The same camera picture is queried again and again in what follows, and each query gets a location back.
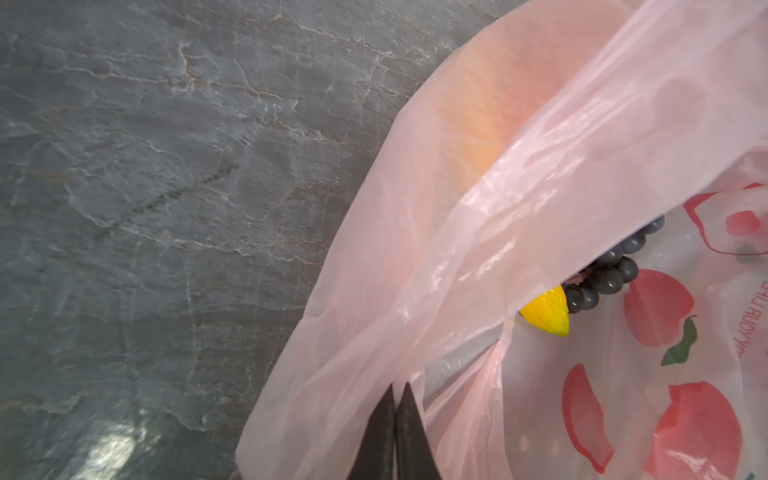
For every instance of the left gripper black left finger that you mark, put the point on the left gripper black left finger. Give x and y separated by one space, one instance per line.
375 457

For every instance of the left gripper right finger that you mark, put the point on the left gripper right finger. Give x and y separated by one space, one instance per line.
414 457

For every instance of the pink plastic bag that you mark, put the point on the pink plastic bag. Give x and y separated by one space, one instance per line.
425 279

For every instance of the orange fake fruit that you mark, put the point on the orange fake fruit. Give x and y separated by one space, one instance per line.
497 88

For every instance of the yellow fake banana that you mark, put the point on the yellow fake banana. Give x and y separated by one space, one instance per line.
549 312

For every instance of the dark fake grape bunch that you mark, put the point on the dark fake grape bunch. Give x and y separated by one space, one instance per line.
610 272

